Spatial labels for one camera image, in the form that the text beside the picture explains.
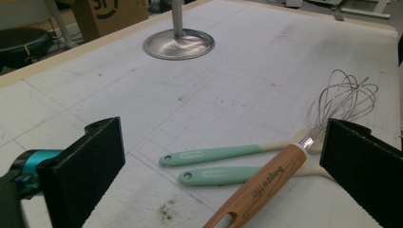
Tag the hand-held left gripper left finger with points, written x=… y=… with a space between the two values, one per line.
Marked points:
x=82 y=171

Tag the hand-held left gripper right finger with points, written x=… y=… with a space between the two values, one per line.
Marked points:
x=364 y=171

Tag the metal utensil stand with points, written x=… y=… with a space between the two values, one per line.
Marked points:
x=177 y=47

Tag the black round stool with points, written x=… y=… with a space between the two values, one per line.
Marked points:
x=22 y=44

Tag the grey metal stand leg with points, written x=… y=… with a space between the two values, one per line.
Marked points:
x=61 y=25

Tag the large cardboard box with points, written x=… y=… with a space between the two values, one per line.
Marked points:
x=95 y=19

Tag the small tape strip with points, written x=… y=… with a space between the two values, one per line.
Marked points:
x=339 y=17

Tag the black frame post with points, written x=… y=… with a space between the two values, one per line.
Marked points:
x=400 y=53

